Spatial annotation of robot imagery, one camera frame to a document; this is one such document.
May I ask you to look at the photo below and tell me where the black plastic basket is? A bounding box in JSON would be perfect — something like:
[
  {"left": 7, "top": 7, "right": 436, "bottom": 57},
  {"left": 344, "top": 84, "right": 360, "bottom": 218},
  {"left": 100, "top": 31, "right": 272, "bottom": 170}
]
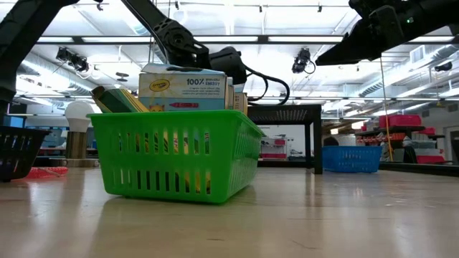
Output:
[{"left": 0, "top": 126, "right": 51, "bottom": 183}]

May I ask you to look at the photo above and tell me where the small Crayola crayon box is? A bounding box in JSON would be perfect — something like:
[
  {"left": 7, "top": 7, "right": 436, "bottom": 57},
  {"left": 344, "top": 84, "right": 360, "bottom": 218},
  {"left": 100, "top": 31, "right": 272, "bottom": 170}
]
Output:
[{"left": 90, "top": 85, "right": 151, "bottom": 115}]

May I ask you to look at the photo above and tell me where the blue plastic basket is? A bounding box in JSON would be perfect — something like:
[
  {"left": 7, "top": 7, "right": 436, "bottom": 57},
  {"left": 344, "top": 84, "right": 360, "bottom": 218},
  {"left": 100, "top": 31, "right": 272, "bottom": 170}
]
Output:
[{"left": 321, "top": 145, "right": 384, "bottom": 174}]

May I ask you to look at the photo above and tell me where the green plastic basket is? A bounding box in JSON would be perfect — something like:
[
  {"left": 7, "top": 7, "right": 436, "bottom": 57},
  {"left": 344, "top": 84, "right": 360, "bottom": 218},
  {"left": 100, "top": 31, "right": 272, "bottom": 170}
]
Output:
[{"left": 87, "top": 109, "right": 267, "bottom": 205}]

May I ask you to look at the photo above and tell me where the white bulb brass lamp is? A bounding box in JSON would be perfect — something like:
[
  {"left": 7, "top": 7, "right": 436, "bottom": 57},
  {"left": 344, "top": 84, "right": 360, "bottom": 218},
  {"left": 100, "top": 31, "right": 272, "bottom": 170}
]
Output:
[{"left": 49, "top": 100, "right": 100, "bottom": 168}]

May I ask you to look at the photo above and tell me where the overhead LED light bar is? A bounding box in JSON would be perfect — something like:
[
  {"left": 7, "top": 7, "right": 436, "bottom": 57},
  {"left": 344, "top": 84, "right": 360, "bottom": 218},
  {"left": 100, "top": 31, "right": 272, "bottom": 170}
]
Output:
[{"left": 35, "top": 34, "right": 459, "bottom": 47}]

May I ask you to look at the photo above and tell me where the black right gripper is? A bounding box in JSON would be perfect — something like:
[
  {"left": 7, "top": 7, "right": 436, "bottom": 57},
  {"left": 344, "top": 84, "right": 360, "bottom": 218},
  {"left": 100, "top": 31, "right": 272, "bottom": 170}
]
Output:
[{"left": 315, "top": 0, "right": 427, "bottom": 67}]

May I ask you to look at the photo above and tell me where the black perforated metal stand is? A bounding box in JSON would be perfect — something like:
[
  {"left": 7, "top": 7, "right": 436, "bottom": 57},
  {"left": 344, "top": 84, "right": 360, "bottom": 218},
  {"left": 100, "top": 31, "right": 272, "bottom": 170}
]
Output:
[{"left": 247, "top": 104, "right": 323, "bottom": 176}]

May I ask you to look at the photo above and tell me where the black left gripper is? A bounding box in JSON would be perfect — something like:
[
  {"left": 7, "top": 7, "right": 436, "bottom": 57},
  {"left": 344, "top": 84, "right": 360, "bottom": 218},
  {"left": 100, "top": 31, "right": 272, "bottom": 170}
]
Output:
[{"left": 209, "top": 46, "right": 248, "bottom": 86}]

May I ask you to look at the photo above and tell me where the light blue crayola box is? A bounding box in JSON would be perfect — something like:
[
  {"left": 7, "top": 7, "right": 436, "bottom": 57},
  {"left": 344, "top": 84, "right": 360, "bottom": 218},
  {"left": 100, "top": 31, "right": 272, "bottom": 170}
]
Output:
[{"left": 138, "top": 62, "right": 230, "bottom": 113}]

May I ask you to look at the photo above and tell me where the white rack with red bins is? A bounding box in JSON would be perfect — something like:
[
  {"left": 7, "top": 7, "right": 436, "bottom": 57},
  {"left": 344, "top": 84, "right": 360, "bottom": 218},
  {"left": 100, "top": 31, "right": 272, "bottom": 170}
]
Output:
[{"left": 258, "top": 135, "right": 293, "bottom": 161}]

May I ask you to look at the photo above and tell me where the black metal rig frame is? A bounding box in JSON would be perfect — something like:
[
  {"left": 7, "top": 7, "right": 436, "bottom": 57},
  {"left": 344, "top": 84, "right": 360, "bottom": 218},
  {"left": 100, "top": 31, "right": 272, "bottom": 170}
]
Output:
[{"left": 378, "top": 161, "right": 459, "bottom": 178}]

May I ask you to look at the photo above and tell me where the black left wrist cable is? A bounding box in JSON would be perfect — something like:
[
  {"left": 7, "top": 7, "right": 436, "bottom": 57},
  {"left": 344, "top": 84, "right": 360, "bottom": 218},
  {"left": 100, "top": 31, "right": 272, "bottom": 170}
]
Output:
[{"left": 245, "top": 65, "right": 290, "bottom": 107}]

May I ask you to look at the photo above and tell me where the red storage bin rack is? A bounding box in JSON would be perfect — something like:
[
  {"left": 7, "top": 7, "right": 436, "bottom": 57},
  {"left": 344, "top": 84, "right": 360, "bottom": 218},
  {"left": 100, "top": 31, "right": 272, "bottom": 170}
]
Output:
[{"left": 354, "top": 113, "right": 448, "bottom": 166}]

